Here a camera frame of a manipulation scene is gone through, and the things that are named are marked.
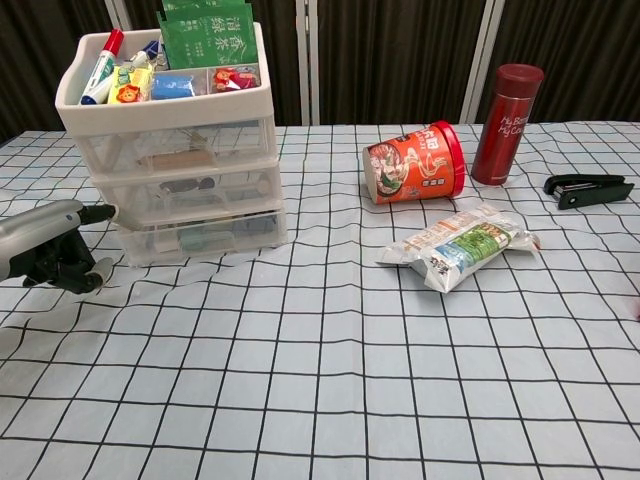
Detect blue-capped whiteboard marker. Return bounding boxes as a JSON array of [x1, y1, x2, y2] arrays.
[[130, 42, 164, 65]]

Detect dark red thermos bottle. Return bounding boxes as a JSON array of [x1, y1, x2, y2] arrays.
[[469, 63, 545, 188]]

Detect orange instant noodle cup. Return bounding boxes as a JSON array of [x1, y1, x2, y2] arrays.
[[362, 119, 469, 207]]

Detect red-capped whiteboard marker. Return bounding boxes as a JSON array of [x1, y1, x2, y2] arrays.
[[79, 28, 126, 107]]

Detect black stapler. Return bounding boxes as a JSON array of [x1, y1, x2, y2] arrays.
[[543, 174, 636, 211]]

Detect white snack packet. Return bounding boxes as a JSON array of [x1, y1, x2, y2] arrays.
[[375, 203, 543, 294]]

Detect white drawer organizer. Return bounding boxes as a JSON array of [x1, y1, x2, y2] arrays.
[[53, 20, 290, 269]]

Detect small red lion packet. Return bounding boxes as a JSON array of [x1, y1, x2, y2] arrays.
[[210, 66, 259, 93]]

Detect yellow lion print packet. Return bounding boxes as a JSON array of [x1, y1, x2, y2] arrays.
[[107, 64, 156, 105]]

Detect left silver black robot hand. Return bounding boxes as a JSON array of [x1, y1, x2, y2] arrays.
[[0, 198, 121, 296]]

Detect light blue checked tablecloth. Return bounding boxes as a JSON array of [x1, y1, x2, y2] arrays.
[[0, 119, 640, 480]]

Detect clear plastic drawer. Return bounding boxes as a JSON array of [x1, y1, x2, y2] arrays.
[[96, 167, 281, 212], [116, 208, 285, 267], [81, 119, 277, 174]]

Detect green tea packet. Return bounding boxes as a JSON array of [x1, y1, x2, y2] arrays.
[[162, 0, 247, 24], [157, 12, 257, 71]]

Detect black folding screen white frame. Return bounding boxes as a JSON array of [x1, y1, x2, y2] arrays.
[[0, 0, 640, 146]]

